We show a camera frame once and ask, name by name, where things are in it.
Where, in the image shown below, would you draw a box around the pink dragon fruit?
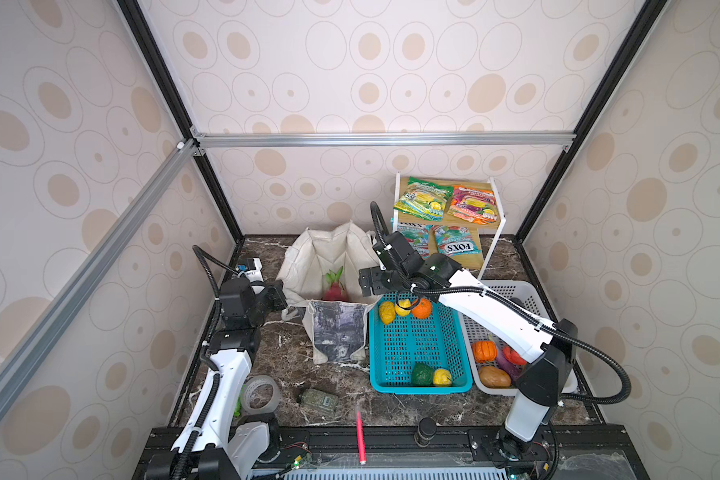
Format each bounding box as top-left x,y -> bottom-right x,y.
322,267 -> 350,302

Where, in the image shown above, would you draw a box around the green snack packet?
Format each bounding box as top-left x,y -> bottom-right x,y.
394,177 -> 454,222

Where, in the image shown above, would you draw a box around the white canvas grocery bag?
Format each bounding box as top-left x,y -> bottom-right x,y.
277,222 -> 378,364

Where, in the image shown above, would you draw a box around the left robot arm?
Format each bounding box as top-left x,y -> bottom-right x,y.
142,277 -> 287,479

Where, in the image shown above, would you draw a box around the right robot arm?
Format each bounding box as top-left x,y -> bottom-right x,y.
359,229 -> 632,447

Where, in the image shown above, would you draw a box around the left Foxs candy packet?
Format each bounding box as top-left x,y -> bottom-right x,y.
398,222 -> 431,259

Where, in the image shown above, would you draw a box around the foxs candy packet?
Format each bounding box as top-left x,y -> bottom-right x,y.
398,222 -> 431,259
433,225 -> 480,260

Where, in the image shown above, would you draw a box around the yellow lemon toy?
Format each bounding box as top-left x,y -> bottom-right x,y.
393,299 -> 411,317

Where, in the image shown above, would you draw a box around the yellow corn toy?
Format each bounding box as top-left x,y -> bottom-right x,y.
378,301 -> 397,325

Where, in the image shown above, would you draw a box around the orange fruit toy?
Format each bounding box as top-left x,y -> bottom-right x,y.
411,298 -> 433,320

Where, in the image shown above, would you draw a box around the right Foxs candy packet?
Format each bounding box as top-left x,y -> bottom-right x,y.
433,225 -> 480,260

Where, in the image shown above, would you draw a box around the white wooden shelf rack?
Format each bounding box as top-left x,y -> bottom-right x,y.
390,177 -> 506,280

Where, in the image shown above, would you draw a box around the clear tape roll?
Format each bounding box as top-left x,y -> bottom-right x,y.
240,375 -> 283,415

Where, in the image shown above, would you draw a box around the teal plastic basket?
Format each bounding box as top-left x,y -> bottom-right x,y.
368,292 -> 473,395

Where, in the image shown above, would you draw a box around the pink orange snack packet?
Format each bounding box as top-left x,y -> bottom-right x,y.
446,185 -> 499,225

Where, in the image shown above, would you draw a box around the green bell pepper toy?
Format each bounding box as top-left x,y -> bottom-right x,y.
411,362 -> 435,387

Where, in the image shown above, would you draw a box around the orange pumpkin toy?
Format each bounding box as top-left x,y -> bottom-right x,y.
471,340 -> 498,364

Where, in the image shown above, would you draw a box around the small glass jar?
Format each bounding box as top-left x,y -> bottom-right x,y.
298,388 -> 339,416

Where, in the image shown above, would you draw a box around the white plastic basket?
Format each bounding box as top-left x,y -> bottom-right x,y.
450,269 -> 556,397

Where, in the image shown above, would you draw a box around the red tomato toy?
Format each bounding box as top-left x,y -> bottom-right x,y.
502,345 -> 527,366

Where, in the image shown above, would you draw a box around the brown potato toy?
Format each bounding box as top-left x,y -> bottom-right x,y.
478,365 -> 512,389

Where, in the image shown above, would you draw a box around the purple eggplant toy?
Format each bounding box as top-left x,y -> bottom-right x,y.
494,351 -> 521,383

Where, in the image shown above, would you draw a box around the horizontal aluminium bar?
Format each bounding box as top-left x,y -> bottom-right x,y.
179,130 -> 576,153

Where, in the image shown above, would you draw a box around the red pen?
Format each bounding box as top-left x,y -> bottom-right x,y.
355,410 -> 367,466

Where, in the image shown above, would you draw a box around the left aluminium bar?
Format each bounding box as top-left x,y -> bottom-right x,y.
0,139 -> 199,422

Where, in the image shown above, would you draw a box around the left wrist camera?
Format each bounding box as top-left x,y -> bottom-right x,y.
237,257 -> 263,282

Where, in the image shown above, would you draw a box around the black knob on rail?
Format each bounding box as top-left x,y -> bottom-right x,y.
414,417 -> 438,448

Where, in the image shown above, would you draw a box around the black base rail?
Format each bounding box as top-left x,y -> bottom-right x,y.
131,423 -> 652,480

